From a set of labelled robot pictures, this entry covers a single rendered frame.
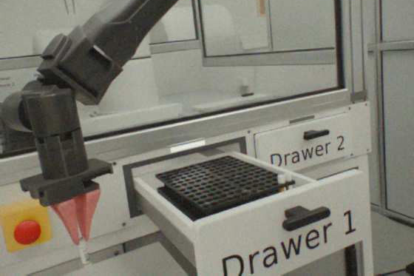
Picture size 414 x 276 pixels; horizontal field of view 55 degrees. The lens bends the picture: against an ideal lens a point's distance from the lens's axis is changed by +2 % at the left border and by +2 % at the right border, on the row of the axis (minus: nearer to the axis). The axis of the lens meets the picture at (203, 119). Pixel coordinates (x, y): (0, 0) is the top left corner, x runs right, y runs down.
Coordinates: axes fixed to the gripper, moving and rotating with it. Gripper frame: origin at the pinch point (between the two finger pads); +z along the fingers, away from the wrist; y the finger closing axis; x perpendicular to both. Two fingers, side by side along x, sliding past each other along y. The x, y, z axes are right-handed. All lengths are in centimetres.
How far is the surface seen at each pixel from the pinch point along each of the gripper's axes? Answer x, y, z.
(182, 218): 4.1, -13.8, 2.0
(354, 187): 19.3, -35.4, 1.4
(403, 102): -51, -201, 22
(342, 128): -6, -72, 3
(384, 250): -47, -164, 93
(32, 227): -15.8, 2.2, 2.3
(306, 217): 20.2, -22.5, 0.8
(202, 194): 0.7, -20.7, 1.4
